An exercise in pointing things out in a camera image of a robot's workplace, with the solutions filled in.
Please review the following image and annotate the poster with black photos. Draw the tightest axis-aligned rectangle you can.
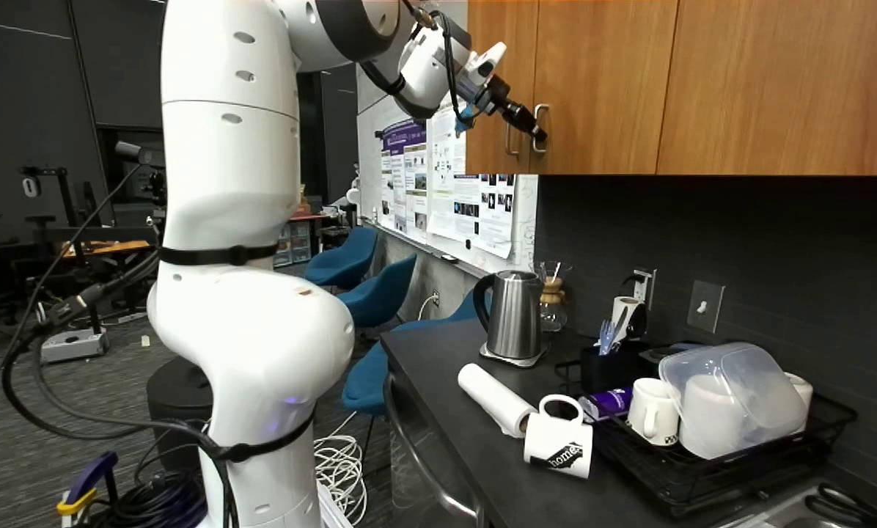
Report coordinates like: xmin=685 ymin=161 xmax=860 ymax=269
xmin=423 ymin=104 xmax=519 ymax=265

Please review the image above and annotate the clear plastic container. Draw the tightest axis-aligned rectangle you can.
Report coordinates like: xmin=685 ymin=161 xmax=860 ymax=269
xmin=653 ymin=341 xmax=813 ymax=465

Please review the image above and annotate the glass pour-over coffee maker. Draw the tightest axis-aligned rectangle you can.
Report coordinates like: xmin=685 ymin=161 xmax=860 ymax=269
xmin=532 ymin=258 xmax=571 ymax=337

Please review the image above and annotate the white mug with black print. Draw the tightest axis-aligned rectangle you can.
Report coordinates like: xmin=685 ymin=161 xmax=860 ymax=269
xmin=519 ymin=390 xmax=598 ymax=485

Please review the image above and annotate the blue office chair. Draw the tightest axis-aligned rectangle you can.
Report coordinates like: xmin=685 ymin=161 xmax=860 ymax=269
xmin=330 ymin=252 xmax=423 ymax=335
xmin=339 ymin=287 xmax=484 ymax=418
xmin=296 ymin=223 xmax=384 ymax=293

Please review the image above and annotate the black utensil caddy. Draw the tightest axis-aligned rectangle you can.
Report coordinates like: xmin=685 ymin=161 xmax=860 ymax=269
xmin=576 ymin=335 xmax=647 ymax=396

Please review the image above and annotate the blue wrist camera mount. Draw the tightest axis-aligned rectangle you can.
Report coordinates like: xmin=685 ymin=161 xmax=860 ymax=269
xmin=447 ymin=38 xmax=510 ymax=126

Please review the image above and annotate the grey wall switch plate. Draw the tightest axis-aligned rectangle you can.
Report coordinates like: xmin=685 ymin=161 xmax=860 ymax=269
xmin=684 ymin=277 xmax=728 ymax=337

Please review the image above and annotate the whiteboard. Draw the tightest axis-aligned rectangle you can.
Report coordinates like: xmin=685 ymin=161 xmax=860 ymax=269
xmin=355 ymin=41 xmax=541 ymax=278

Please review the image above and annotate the stainless steel sink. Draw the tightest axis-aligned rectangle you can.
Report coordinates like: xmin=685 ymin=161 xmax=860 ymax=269
xmin=714 ymin=476 xmax=877 ymax=528

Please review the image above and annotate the yellow purple clamp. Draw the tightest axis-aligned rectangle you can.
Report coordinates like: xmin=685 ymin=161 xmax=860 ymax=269
xmin=53 ymin=450 xmax=123 ymax=528

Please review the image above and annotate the grey box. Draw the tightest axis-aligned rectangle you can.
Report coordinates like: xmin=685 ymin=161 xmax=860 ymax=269
xmin=34 ymin=325 xmax=110 ymax=371

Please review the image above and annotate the plain white mug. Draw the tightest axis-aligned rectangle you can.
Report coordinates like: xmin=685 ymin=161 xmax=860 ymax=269
xmin=623 ymin=377 xmax=685 ymax=450

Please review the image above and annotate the black wire dish rack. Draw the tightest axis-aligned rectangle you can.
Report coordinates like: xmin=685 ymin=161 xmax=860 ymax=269
xmin=550 ymin=335 xmax=862 ymax=522

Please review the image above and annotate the wooden cupboard door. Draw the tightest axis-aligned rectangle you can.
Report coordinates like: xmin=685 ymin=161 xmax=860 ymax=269
xmin=519 ymin=0 xmax=684 ymax=179
xmin=653 ymin=0 xmax=877 ymax=179
xmin=462 ymin=0 xmax=528 ymax=179

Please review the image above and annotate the black round stool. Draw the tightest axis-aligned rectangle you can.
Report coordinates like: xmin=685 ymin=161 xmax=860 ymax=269
xmin=144 ymin=356 xmax=216 ymax=485

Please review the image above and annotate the stainless steel kettle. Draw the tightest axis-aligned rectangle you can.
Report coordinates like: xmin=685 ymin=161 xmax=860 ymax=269
xmin=469 ymin=267 xmax=546 ymax=365

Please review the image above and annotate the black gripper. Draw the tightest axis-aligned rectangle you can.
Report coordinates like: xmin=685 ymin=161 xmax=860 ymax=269
xmin=487 ymin=77 xmax=550 ymax=157

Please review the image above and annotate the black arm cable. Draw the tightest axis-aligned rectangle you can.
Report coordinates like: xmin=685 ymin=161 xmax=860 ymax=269
xmin=402 ymin=0 xmax=480 ymax=126

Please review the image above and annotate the kettle base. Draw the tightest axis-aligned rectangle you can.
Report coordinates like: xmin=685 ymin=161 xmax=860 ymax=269
xmin=474 ymin=346 xmax=547 ymax=374

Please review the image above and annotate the white cable coil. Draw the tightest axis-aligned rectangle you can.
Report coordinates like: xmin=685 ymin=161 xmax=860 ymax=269
xmin=310 ymin=432 xmax=373 ymax=528

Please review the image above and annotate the wooden desk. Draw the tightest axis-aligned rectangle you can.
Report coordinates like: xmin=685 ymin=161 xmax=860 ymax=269
xmin=274 ymin=208 xmax=329 ymax=274

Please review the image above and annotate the small purple white object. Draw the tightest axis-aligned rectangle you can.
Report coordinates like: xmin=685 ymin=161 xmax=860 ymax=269
xmin=574 ymin=384 xmax=637 ymax=425

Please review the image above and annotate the white blue utensil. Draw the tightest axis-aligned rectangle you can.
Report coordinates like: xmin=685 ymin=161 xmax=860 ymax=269
xmin=591 ymin=313 xmax=622 ymax=357

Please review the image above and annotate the black cable bundle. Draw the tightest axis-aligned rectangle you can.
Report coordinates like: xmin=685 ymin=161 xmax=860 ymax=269
xmin=0 ymin=159 xmax=241 ymax=528

